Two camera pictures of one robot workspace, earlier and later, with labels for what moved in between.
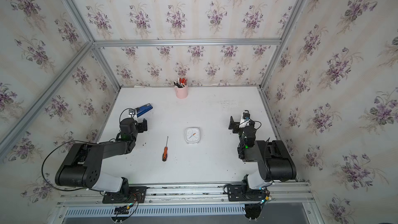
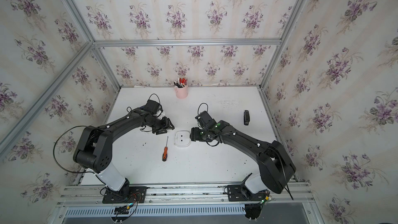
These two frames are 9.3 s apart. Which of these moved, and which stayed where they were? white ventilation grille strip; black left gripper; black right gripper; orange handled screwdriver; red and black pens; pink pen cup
Moved: black right gripper; black left gripper
Stayed: orange handled screwdriver; red and black pens; pink pen cup; white ventilation grille strip
